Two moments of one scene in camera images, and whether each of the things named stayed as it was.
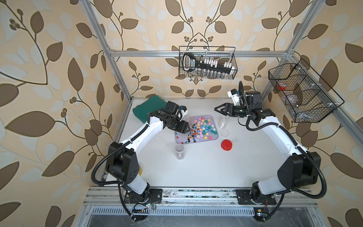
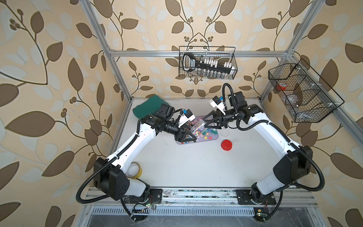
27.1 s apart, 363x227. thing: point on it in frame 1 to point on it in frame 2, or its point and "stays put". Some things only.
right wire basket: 308,98 stays put
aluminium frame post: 314,8 stays put
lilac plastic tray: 204,128 stays put
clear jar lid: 224,133 stays put
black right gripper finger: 229,113 to 219,123
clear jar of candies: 179,152 to 199,127
